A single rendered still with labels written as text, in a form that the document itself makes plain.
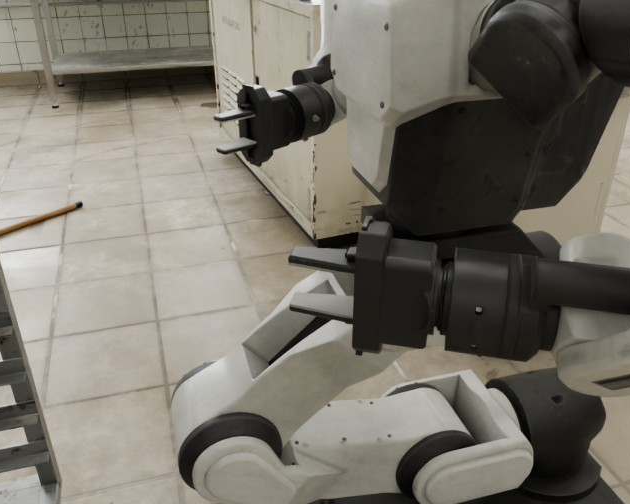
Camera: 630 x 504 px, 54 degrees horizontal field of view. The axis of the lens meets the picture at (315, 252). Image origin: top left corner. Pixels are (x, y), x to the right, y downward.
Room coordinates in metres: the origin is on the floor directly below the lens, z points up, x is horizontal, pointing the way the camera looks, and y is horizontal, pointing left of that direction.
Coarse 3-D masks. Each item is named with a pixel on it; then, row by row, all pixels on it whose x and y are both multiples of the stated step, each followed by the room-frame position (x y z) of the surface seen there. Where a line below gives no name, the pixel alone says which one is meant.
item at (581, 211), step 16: (624, 112) 1.42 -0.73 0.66; (608, 128) 1.40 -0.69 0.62; (624, 128) 1.42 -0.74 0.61; (608, 144) 1.41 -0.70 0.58; (592, 160) 1.39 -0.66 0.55; (608, 160) 1.41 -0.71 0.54; (592, 176) 1.40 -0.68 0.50; (608, 176) 1.42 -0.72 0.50; (368, 192) 1.91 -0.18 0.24; (576, 192) 1.38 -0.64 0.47; (592, 192) 1.40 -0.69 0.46; (608, 192) 1.42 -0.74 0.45; (544, 208) 1.35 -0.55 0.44; (560, 208) 1.37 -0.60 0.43; (576, 208) 1.39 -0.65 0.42; (592, 208) 1.41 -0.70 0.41; (528, 224) 1.33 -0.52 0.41; (544, 224) 1.35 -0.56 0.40; (560, 224) 1.37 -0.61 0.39; (576, 224) 1.39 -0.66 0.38; (592, 224) 1.41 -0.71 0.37; (560, 240) 1.37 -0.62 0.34
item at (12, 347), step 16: (0, 272) 0.79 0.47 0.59; (0, 288) 0.78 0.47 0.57; (0, 304) 0.78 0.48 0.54; (16, 320) 0.81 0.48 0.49; (16, 336) 0.78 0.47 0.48; (0, 352) 0.78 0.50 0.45; (16, 352) 0.78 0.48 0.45; (16, 384) 0.78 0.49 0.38; (32, 384) 0.79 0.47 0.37; (16, 400) 0.78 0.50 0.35; (32, 432) 0.78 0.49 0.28; (48, 432) 0.81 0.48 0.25; (48, 464) 0.78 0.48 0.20; (48, 480) 0.78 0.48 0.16
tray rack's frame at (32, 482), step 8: (8, 480) 0.79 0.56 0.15; (16, 480) 0.79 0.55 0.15; (24, 480) 0.79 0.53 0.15; (32, 480) 0.79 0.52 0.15; (0, 488) 0.77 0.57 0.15; (8, 488) 0.77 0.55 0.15; (16, 488) 0.77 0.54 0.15; (24, 488) 0.77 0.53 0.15; (32, 488) 0.77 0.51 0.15; (40, 488) 0.77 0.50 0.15; (48, 488) 0.77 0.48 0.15; (56, 488) 0.77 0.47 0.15; (0, 496) 0.75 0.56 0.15; (8, 496) 0.75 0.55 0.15; (16, 496) 0.75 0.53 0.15; (24, 496) 0.75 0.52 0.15; (32, 496) 0.75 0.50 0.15; (40, 496) 0.75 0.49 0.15; (48, 496) 0.75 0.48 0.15; (56, 496) 0.75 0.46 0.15
